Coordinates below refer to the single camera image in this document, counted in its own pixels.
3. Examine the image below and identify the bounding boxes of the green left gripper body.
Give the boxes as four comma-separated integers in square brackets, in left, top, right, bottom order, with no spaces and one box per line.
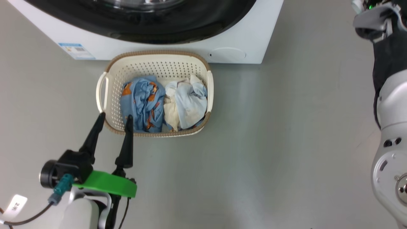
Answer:
[72,167,138,199]

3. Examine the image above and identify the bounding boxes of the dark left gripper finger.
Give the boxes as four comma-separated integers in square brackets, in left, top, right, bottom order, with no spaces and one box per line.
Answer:
[79,112,106,163]
[115,115,134,169]

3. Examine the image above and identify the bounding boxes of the blue garment with orange print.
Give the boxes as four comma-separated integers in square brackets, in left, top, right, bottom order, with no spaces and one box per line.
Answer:
[120,76,166,133]

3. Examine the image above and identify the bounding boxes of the cream garment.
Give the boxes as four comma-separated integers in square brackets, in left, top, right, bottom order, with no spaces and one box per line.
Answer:
[163,95,182,132]

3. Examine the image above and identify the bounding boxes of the pale blue white garment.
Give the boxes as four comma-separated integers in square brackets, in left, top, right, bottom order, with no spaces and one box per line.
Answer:
[165,75,209,129]

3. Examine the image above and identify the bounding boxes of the black round glass machine door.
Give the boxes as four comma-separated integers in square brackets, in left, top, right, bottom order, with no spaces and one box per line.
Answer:
[24,0,257,45]

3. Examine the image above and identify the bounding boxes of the cream perforated laundry basket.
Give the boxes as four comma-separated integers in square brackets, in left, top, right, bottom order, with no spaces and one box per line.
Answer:
[96,50,214,138]

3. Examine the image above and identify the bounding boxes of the white front-load washing machine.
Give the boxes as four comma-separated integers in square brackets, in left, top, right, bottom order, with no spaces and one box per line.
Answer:
[7,0,284,64]

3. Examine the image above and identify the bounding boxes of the blue energy label sticker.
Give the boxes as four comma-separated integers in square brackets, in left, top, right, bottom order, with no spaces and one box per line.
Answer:
[58,43,96,60]

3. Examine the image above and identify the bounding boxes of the round white filter cover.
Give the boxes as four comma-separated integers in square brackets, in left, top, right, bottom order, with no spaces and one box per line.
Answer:
[208,47,247,60]

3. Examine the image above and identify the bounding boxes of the teal plug left camera cable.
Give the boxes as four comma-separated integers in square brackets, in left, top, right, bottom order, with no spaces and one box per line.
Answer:
[0,173,74,227]

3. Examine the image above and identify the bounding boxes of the white cable tag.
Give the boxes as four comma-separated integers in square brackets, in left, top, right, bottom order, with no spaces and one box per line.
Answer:
[2,194,28,222]

